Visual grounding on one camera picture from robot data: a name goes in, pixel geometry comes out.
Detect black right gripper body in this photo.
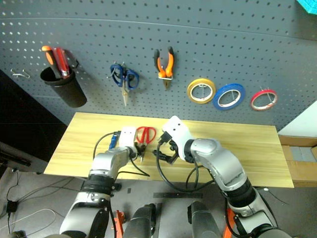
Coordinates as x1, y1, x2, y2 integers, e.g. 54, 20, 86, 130
158, 132, 178, 152

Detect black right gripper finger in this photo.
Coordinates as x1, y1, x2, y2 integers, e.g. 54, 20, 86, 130
153, 148, 167, 160
164, 149, 179, 165

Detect red handled scissors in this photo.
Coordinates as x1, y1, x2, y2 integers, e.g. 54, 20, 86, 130
135, 126, 157, 164

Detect yellow tape roll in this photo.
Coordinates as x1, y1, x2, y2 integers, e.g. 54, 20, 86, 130
186, 78, 216, 105

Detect blue tape roll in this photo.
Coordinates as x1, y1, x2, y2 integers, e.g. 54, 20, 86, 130
212, 83, 246, 111

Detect red tape roll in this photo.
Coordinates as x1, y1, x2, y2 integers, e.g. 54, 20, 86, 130
250, 89, 278, 112

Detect dark grey perforated pegboard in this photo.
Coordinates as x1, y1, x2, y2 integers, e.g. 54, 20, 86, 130
0, 0, 317, 132

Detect bare metal pegboard hook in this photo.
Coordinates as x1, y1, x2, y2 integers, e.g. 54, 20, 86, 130
10, 68, 31, 79

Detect blue left wrist plug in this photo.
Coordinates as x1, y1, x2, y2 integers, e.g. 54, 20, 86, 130
108, 133, 118, 150

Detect black floor strip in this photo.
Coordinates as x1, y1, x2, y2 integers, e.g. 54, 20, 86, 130
153, 191, 203, 199

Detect light wooden table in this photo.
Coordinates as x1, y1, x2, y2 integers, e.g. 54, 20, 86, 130
43, 112, 295, 188

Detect dark rounded shape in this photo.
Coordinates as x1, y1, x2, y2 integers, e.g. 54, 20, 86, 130
123, 202, 157, 238
186, 200, 221, 238

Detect orange and black pliers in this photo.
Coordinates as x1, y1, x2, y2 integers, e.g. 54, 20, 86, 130
153, 46, 175, 90

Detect black cup holder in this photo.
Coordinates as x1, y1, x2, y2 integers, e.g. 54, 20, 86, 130
40, 66, 88, 109

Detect brown cardboard box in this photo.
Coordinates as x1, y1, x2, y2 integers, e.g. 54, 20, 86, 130
278, 134, 317, 188

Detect black power adapter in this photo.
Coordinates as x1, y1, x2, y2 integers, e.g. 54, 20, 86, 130
5, 200, 18, 213

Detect white panel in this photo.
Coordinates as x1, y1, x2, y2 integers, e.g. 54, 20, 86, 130
277, 100, 317, 138

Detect teal foam block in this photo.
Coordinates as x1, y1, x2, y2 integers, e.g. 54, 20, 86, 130
296, 0, 317, 15

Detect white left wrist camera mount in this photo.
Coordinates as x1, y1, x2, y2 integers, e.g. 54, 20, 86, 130
118, 126, 137, 149

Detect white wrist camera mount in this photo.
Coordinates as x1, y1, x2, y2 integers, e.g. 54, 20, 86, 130
118, 126, 137, 149
161, 115, 194, 162

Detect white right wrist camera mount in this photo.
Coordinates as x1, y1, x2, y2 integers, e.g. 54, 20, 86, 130
161, 115, 194, 162

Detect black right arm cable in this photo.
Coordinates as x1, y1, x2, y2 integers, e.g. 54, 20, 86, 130
155, 146, 215, 193

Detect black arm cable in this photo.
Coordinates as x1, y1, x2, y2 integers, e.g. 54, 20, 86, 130
155, 146, 215, 193
93, 130, 151, 178

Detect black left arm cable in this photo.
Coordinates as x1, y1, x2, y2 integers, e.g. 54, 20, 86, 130
93, 130, 151, 178

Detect blue handled scissors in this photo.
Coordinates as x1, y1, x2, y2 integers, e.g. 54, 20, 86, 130
109, 63, 140, 107

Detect orange frame piece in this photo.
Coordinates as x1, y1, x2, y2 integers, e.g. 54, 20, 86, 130
222, 207, 239, 238
114, 209, 125, 238

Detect black floor cable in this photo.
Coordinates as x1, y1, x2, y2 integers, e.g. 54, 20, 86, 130
6, 170, 84, 203

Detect red handled screwdriver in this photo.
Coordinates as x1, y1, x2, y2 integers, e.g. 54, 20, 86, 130
53, 47, 71, 79

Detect white floor cable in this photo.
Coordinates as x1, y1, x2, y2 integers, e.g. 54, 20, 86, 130
9, 208, 57, 237

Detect orange and black handled screwdriver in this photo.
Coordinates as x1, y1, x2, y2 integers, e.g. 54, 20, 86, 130
41, 45, 61, 79

